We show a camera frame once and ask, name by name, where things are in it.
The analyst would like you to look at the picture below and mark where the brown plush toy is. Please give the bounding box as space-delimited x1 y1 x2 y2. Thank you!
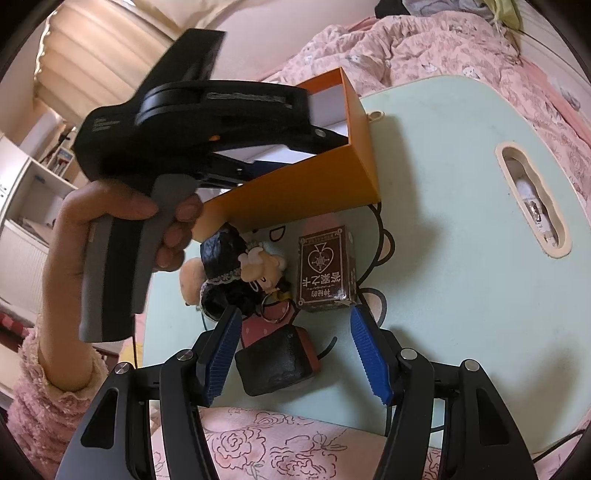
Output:
179 257 206 306

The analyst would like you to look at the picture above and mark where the cartoon figure toy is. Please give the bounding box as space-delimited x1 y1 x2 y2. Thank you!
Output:
238 246 291 295

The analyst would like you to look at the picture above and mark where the black lace cloth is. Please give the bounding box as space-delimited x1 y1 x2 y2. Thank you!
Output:
200 223 263 321

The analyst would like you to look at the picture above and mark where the orange cardboard box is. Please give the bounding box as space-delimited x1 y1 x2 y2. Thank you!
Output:
192 68 381 242

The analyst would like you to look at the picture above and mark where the black square box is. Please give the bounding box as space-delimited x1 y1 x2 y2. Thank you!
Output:
235 324 321 397

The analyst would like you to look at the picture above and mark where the brown card deck box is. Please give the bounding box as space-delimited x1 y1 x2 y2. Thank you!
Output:
295 225 356 312

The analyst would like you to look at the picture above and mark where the person left hand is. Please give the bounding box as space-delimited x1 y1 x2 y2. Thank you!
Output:
41 178 205 393

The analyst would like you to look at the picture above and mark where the beige curtain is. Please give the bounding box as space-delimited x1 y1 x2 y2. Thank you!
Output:
35 1 252 125

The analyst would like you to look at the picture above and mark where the pink floral blanket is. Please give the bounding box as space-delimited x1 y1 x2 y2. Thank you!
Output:
266 11 590 200

